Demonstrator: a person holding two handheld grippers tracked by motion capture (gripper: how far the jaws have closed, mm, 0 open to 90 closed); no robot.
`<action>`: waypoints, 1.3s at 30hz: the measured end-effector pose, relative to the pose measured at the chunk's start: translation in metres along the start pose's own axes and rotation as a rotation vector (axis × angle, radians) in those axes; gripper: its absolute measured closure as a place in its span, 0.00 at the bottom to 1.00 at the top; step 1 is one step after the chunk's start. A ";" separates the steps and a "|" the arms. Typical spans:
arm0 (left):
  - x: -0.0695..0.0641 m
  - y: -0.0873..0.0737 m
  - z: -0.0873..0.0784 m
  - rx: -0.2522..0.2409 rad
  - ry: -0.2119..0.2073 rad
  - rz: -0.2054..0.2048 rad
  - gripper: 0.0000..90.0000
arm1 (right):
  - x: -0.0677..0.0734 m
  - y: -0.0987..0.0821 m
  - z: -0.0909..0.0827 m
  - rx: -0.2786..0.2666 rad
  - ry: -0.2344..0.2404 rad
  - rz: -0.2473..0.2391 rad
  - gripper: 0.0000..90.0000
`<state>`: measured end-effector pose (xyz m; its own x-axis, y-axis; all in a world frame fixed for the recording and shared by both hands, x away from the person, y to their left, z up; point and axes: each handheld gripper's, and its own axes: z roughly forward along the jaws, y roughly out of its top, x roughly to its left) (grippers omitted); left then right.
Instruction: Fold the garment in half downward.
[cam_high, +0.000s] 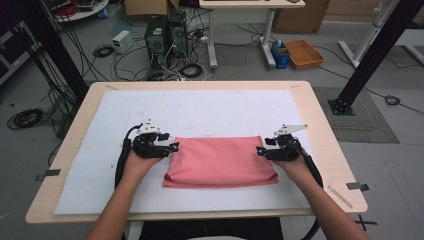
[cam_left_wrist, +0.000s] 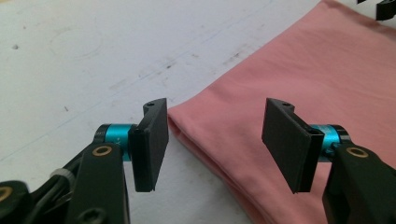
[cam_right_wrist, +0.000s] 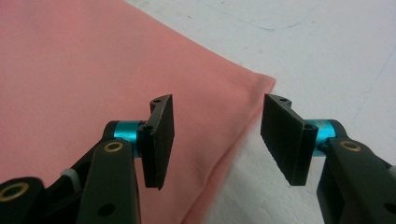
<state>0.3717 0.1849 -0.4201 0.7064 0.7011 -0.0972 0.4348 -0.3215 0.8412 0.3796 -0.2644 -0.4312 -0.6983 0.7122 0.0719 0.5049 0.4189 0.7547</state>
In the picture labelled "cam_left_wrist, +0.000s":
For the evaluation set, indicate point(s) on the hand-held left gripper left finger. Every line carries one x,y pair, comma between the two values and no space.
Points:
149,146

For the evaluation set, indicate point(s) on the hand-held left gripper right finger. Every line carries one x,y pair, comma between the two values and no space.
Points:
286,143

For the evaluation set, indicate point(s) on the pink tank top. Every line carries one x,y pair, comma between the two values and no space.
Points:
295,68

